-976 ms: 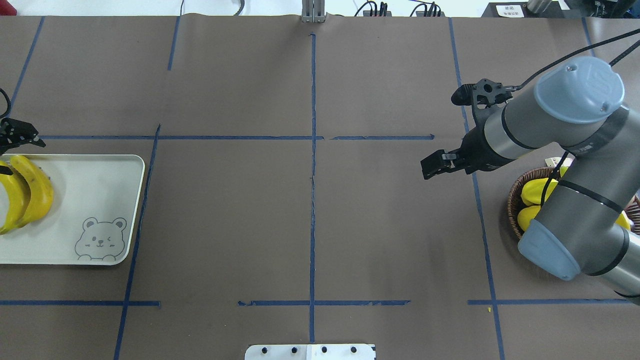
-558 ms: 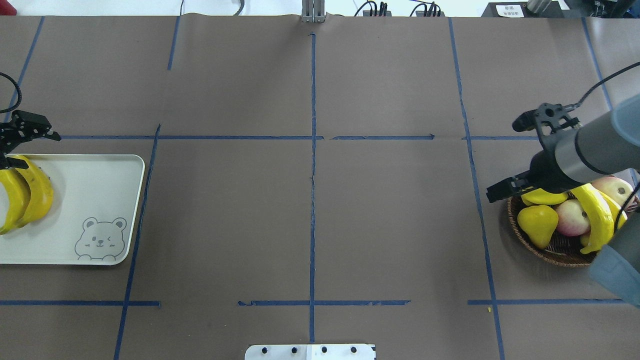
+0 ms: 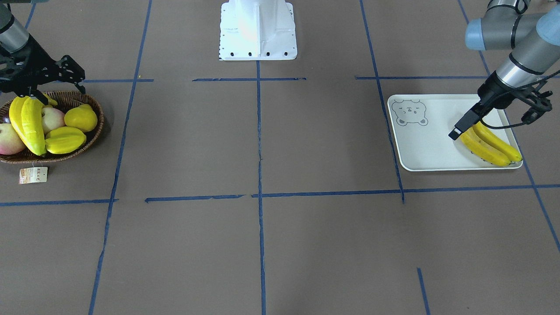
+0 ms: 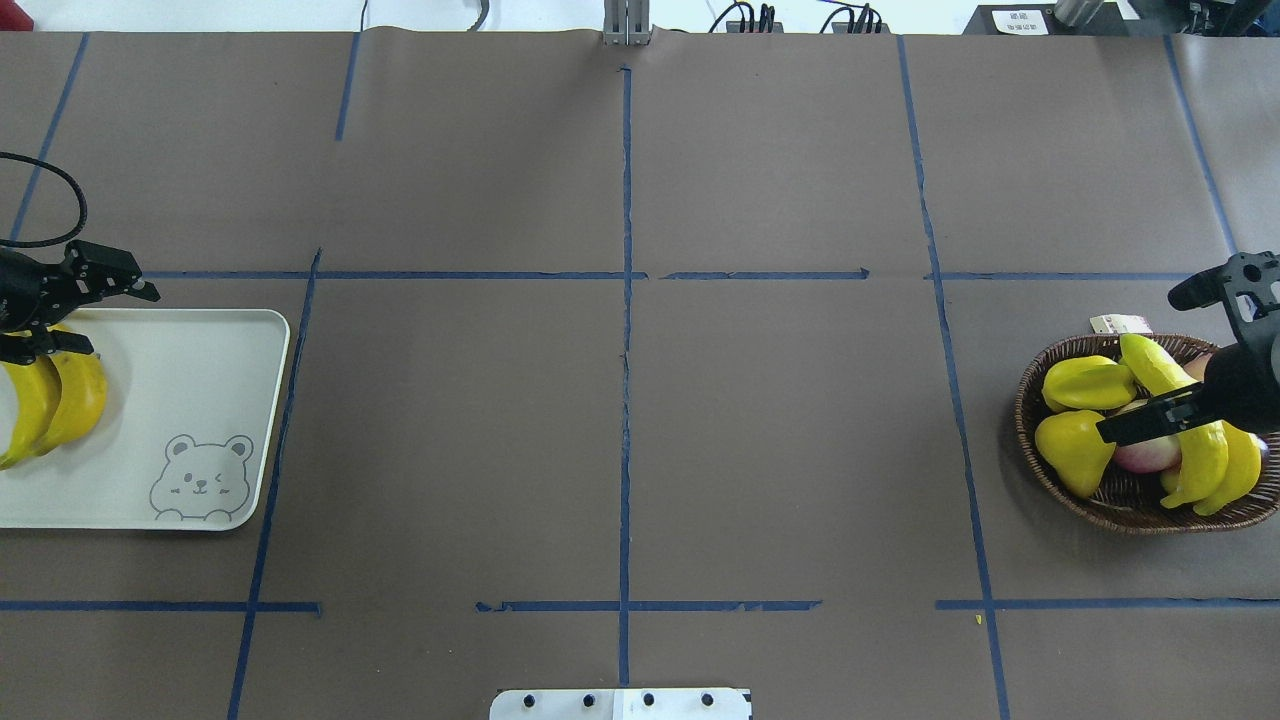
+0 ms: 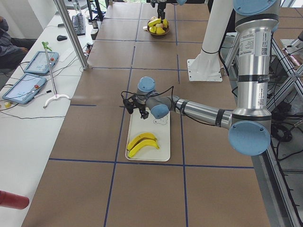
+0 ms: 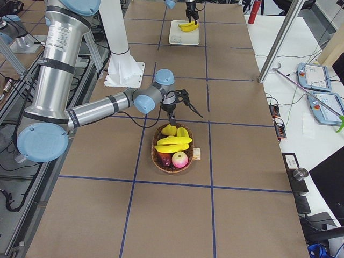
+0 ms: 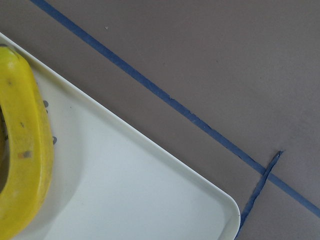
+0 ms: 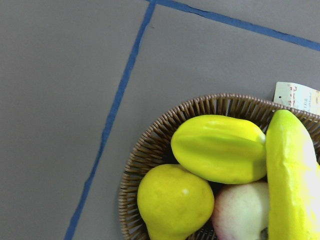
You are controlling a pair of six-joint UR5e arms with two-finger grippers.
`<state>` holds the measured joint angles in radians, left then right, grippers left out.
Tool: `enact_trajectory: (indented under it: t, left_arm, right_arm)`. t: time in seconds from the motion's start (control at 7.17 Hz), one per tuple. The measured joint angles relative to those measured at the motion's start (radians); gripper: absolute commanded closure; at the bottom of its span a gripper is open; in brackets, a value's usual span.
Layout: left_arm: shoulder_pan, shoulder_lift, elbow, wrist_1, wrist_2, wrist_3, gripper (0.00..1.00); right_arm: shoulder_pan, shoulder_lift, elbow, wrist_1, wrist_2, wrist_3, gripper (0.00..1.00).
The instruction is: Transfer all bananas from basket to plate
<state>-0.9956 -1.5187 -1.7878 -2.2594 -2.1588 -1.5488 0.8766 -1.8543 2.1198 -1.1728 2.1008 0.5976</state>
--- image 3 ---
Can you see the paper basket tag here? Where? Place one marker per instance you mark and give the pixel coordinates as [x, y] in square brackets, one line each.
[33, 175]

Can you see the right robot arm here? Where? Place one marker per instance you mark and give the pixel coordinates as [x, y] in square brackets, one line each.
[13, 34]

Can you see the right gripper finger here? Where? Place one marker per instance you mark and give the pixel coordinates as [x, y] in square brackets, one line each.
[35, 93]
[69, 71]

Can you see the yellow starfruit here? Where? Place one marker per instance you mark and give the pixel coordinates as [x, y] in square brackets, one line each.
[64, 140]

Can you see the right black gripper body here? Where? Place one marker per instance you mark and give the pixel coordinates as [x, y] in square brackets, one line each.
[27, 58]

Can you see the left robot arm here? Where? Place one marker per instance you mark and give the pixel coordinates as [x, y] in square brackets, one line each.
[533, 40]

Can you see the yellow lemon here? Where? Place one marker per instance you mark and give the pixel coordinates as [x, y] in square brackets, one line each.
[82, 117]

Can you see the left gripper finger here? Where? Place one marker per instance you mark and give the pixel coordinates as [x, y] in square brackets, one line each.
[468, 120]

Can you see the white bear tray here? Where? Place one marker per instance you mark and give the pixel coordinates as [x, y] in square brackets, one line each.
[421, 126]

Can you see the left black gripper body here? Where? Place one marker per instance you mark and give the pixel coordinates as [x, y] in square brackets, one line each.
[493, 93]

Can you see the yellow banana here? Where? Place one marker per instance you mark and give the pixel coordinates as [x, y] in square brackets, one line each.
[31, 126]
[483, 150]
[485, 134]
[15, 115]

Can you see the brown wicker basket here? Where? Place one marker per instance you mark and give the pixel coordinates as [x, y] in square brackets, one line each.
[66, 100]

